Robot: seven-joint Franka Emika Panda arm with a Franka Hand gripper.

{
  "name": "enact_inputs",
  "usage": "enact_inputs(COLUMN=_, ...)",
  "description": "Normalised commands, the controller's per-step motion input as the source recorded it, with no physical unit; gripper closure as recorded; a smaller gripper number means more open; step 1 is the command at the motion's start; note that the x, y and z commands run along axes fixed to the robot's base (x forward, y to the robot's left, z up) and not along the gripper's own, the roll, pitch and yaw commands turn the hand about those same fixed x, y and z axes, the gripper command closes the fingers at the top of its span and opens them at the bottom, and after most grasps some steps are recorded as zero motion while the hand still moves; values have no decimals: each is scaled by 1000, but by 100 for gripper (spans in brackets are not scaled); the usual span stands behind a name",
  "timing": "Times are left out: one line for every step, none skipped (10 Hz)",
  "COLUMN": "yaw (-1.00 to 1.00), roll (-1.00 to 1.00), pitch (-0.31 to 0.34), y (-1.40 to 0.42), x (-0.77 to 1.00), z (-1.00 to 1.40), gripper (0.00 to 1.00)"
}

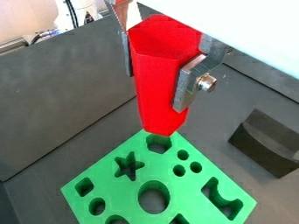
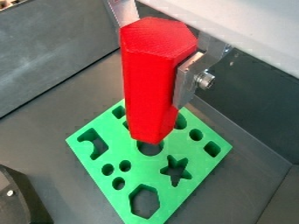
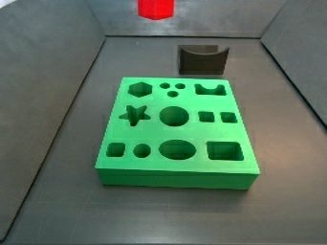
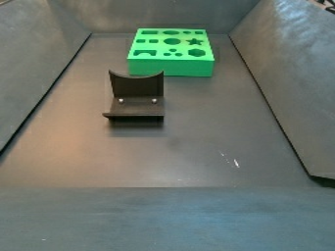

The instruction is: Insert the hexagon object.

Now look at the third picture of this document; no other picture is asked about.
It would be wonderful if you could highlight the red hexagon prism block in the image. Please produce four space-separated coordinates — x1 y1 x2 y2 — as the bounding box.
136 0 175 20

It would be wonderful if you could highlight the green shape sorter board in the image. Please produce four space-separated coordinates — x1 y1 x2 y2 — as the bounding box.
95 78 261 189

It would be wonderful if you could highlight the black curved cradle block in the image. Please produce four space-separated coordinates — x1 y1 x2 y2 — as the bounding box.
178 45 230 75

